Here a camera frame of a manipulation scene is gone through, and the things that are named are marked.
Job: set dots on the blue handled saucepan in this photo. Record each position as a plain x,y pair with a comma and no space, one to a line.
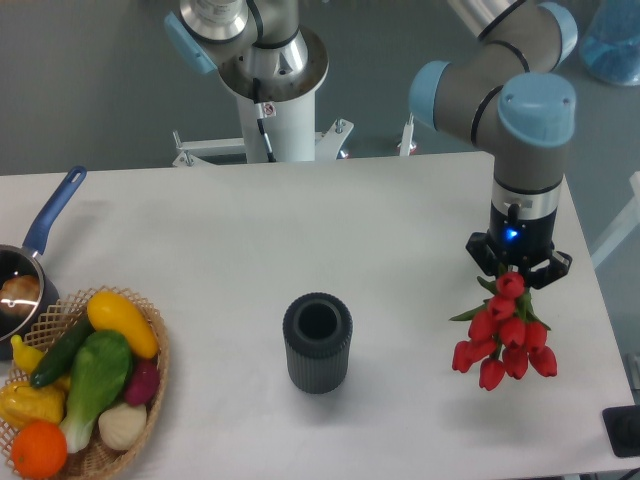
25,259

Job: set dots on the black device at edge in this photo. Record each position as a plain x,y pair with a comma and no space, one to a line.
622,426

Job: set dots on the green bok choy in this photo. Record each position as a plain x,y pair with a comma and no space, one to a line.
99,371

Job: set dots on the blue plastic bag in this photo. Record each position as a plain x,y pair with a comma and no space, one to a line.
610,47

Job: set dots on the white garlic bulb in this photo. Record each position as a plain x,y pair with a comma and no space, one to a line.
121,425

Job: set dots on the yellow squash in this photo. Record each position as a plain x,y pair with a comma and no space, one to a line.
108,310

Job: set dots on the yellow banana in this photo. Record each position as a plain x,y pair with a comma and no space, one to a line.
25,357

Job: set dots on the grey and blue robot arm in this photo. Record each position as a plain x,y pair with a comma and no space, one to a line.
506,101

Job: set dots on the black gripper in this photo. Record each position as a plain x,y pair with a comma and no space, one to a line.
512,239

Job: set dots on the brown bread roll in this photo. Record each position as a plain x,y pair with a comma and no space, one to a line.
19,296

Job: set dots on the orange fruit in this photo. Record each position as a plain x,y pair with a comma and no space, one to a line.
39,451

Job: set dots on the white frame bar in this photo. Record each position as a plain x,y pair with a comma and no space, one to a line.
619,228

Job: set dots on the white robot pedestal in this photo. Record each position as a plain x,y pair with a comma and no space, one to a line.
275,94

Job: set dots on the green cucumber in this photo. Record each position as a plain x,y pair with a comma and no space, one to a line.
59,358

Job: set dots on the dark grey ribbed vase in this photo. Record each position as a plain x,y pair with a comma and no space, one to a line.
317,332

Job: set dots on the yellow bell pepper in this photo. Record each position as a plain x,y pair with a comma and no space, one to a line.
22,404

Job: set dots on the red tulip bouquet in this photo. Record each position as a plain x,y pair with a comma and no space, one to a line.
504,337

